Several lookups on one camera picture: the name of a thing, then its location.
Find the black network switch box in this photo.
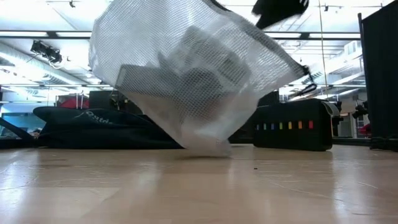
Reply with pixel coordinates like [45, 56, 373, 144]
[252, 98, 343, 152]

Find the clear mesh zipper pouch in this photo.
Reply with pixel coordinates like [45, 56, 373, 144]
[88, 0, 318, 158]

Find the navy blue backpack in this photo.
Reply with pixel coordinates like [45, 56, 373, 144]
[32, 105, 254, 150]

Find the black curtain partition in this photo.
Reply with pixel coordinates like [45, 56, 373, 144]
[357, 0, 398, 150]

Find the distant black robot rig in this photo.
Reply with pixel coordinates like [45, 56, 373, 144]
[352, 101, 370, 119]

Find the red bin shelf rack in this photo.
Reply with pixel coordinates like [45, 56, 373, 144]
[57, 95, 90, 110]

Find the tan hanging cable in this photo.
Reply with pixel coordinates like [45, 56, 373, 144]
[318, 0, 329, 99]

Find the black overhead frame beam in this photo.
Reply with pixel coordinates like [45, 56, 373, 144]
[0, 30, 361, 40]

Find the black ceiling camera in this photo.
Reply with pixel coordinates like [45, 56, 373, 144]
[30, 39, 63, 65]

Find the blue wall panel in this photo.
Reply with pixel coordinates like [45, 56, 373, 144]
[0, 112, 40, 138]

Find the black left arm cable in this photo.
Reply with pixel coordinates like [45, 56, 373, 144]
[0, 117, 40, 149]

